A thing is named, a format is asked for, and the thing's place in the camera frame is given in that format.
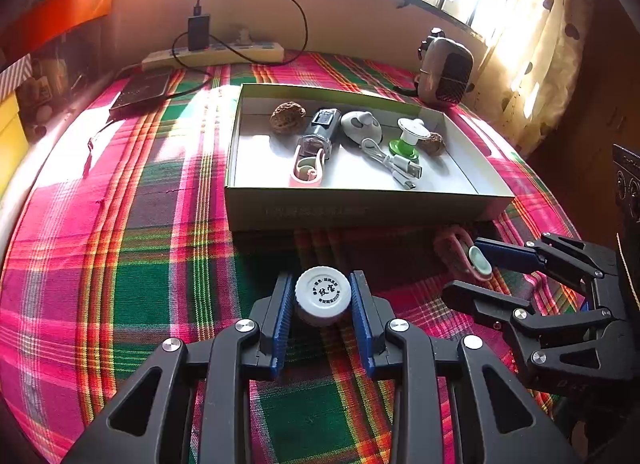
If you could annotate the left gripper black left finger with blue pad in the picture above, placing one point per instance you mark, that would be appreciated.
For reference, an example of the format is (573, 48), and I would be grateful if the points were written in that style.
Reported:
(150, 419)

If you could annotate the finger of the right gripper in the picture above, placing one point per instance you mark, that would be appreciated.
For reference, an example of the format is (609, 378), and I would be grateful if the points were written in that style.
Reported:
(488, 307)
(561, 258)

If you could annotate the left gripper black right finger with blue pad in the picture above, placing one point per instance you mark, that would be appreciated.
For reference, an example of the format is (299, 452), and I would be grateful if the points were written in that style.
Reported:
(495, 418)

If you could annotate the pink clip with green pad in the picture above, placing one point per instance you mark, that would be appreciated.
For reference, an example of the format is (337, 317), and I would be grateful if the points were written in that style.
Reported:
(458, 252)

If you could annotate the white round cap jar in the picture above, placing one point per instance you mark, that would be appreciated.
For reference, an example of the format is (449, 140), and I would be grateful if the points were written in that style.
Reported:
(322, 296)

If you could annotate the brown wrinkled walnut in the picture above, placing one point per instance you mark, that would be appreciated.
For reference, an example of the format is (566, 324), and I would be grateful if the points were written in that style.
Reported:
(287, 118)

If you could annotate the green white suction holder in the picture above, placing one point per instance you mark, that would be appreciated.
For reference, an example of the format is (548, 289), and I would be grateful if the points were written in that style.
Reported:
(412, 131)

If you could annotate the spotted cream curtain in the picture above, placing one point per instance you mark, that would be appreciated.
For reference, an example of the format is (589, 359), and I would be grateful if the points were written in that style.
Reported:
(528, 76)

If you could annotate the beige small space heater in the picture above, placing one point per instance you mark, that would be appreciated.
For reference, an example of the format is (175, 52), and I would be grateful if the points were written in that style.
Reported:
(445, 70)

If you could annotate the white round mini fan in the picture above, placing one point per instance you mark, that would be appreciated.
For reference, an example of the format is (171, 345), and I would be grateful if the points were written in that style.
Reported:
(360, 125)

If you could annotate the black clear cylindrical device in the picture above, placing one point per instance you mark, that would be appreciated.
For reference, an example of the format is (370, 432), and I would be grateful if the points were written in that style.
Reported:
(316, 142)

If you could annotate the white cardboard box tray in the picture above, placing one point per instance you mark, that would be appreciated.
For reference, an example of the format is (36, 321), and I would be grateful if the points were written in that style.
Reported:
(459, 185)

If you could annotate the yellow box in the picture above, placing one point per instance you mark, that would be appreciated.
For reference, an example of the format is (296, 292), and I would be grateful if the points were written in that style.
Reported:
(13, 142)

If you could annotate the black flat power bank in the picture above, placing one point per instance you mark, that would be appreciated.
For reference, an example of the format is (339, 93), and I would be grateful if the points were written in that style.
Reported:
(144, 90)

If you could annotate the white power strip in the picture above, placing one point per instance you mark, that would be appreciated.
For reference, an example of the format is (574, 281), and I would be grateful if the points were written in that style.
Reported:
(215, 54)

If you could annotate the black charger adapter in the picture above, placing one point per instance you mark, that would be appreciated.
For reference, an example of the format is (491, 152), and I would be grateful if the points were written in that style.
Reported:
(198, 30)

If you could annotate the orange box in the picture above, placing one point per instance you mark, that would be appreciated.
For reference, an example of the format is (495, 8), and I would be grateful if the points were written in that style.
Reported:
(47, 20)

